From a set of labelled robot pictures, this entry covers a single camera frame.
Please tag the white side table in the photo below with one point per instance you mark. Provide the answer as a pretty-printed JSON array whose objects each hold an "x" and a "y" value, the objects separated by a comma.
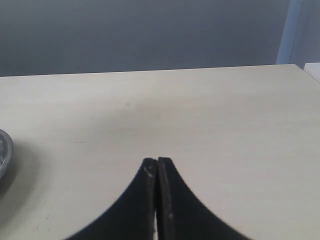
[{"x": 313, "y": 69}]

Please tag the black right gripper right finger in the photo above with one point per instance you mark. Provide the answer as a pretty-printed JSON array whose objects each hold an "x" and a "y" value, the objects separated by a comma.
[{"x": 181, "y": 215}]

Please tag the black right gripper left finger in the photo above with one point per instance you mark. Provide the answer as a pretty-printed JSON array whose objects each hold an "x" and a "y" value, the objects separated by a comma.
[{"x": 132, "y": 215}]

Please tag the round metal plate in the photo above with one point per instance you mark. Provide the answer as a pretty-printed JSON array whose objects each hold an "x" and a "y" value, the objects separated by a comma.
[{"x": 6, "y": 151}]

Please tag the light blue curtain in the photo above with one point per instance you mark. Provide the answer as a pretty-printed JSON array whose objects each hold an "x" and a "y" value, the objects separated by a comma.
[{"x": 300, "y": 42}]

